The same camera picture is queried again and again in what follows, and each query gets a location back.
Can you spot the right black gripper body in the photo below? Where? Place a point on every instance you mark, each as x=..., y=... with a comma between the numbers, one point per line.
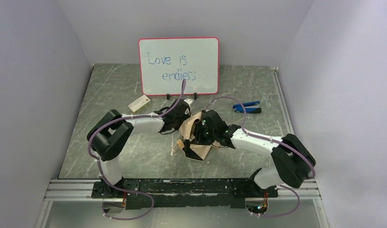
x=204, y=126

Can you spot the beige and black umbrella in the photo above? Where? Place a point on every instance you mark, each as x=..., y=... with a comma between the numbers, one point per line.
x=193, y=151

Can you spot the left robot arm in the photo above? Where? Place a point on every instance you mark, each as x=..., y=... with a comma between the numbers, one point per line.
x=108, y=137

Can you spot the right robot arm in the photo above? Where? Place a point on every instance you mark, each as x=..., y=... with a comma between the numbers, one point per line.
x=292, y=162

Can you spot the black whiteboard stand feet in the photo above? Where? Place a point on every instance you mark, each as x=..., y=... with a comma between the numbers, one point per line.
x=183, y=96

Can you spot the blue and black stapler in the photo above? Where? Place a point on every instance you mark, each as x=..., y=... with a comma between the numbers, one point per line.
x=248, y=107

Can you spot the white and green box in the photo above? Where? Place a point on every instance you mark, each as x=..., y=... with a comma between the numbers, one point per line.
x=139, y=103

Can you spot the red framed whiteboard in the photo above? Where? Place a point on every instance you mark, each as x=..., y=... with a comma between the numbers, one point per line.
x=166, y=62

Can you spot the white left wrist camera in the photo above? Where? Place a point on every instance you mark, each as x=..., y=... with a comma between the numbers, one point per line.
x=189, y=101

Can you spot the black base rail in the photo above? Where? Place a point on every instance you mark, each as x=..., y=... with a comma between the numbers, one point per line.
x=171, y=193

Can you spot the aluminium frame rail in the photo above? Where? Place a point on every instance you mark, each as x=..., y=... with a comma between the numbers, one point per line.
x=68, y=204

